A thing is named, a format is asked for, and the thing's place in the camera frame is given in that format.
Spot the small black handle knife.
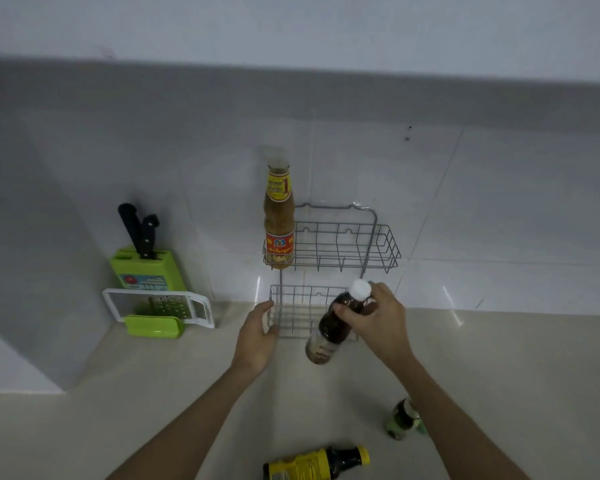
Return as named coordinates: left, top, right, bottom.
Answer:
left=140, top=214, right=161, bottom=261

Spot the white frame metal grater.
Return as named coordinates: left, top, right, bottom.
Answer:
left=101, top=288, right=216, bottom=329

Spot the dark bottle yellow label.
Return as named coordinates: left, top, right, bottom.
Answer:
left=263, top=445, right=371, bottom=480

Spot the person's left hand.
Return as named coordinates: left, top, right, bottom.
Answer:
left=231, top=300, right=281, bottom=375

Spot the small green label bottle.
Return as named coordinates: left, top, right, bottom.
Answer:
left=383, top=397, right=423, bottom=441

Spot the white upper cabinet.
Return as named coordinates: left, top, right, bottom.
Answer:
left=0, top=0, right=600, bottom=85

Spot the green plastic grater holder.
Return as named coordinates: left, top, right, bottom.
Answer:
left=123, top=314, right=185, bottom=339

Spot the person's left forearm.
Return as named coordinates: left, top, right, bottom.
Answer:
left=107, top=362, right=261, bottom=480

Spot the dark bottle white cap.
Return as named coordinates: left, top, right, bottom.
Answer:
left=305, top=279, right=373, bottom=365

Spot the grey wire two-tier rack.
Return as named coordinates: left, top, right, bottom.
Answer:
left=263, top=203, right=402, bottom=339

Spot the large black handle knife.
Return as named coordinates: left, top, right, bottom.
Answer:
left=117, top=203, right=149, bottom=258

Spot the tall brown sauce bottle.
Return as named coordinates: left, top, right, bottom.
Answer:
left=263, top=157, right=297, bottom=270

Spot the person's right hand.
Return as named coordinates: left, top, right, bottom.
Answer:
left=331, top=281, right=413, bottom=371

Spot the person's right forearm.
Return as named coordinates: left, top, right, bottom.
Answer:
left=395, top=352, right=520, bottom=480

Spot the green knife block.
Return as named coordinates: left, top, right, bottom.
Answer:
left=109, top=248, right=187, bottom=291

